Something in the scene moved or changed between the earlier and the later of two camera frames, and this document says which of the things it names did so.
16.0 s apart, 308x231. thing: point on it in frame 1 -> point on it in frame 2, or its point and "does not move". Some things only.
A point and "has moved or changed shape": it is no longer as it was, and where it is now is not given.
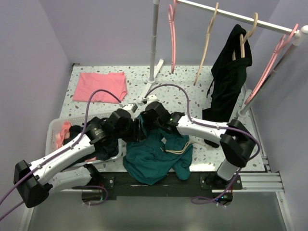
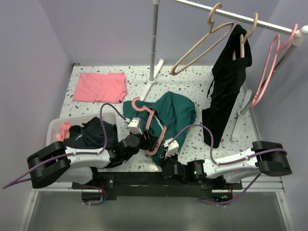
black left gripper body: x=131 y=133 -> x=125 y=157
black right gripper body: x=149 y=121 -> x=171 y=160
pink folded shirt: x=113 y=82 does not move
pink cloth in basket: x=64 y=134 does not move
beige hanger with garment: x=250 y=33 does not move
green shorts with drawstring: x=152 y=156 has moved or changed shape
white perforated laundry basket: x=52 y=126 does not move
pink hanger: x=172 y=15 -> x=152 y=111
